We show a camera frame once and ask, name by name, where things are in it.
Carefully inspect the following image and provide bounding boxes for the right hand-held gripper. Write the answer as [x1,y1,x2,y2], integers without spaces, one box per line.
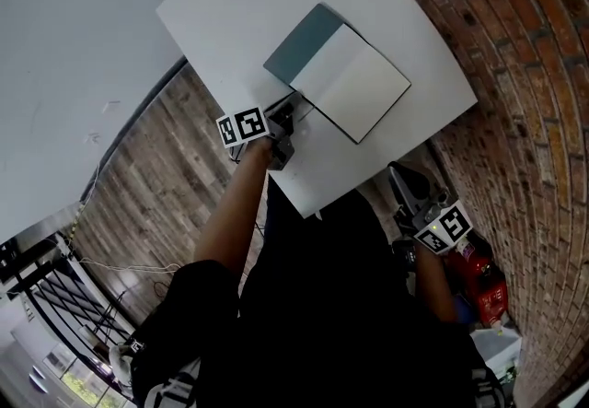
[387,160,476,257]

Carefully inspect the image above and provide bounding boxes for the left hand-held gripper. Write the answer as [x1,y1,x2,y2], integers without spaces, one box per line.
[215,91,318,172]

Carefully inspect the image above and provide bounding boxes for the teal cover notebook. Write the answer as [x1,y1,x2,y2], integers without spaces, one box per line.
[262,2,412,146]

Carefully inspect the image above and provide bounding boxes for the person's left forearm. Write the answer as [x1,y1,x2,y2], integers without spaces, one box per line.
[192,137,273,290]

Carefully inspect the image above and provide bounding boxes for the person's right forearm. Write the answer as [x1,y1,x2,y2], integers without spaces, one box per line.
[412,243,461,325]

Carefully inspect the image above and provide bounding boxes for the red fire extinguisher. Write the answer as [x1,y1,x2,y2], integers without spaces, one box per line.
[442,230,510,330]

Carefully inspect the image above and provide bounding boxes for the person's black clothing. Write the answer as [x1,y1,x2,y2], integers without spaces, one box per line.
[130,178,505,408]

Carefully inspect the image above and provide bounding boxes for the white box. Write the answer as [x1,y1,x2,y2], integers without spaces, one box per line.
[468,326,524,374]

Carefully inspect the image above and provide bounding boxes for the black metal railing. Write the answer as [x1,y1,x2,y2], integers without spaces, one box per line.
[0,238,135,355]

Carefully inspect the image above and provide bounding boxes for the white cable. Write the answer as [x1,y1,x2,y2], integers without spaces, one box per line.
[59,160,183,274]

